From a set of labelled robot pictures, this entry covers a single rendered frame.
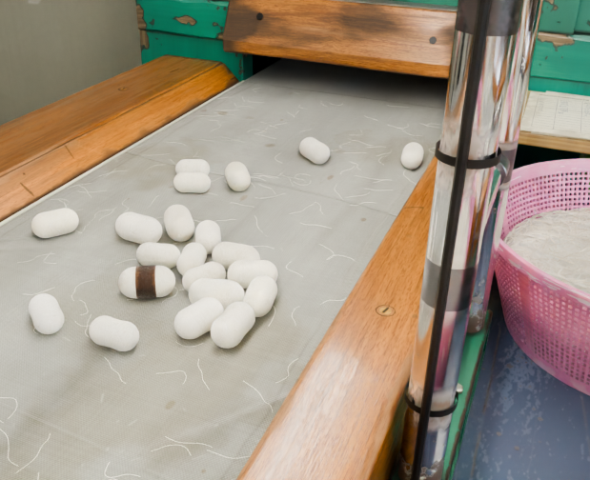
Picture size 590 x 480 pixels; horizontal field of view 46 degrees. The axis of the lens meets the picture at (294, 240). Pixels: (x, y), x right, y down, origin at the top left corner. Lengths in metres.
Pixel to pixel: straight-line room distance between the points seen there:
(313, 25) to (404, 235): 0.40
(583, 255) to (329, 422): 0.30
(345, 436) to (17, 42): 1.93
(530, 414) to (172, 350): 0.25
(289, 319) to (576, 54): 0.51
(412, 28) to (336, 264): 0.37
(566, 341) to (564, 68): 0.41
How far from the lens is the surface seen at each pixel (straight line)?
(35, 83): 2.18
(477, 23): 0.26
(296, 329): 0.45
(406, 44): 0.81
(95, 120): 0.74
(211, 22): 0.95
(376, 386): 0.37
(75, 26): 2.04
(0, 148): 0.70
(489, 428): 0.49
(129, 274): 0.47
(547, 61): 0.84
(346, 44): 0.83
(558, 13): 0.83
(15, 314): 0.49
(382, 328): 0.41
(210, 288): 0.45
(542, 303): 0.50
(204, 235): 0.52
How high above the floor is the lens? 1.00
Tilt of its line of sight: 29 degrees down
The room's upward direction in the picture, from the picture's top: 1 degrees clockwise
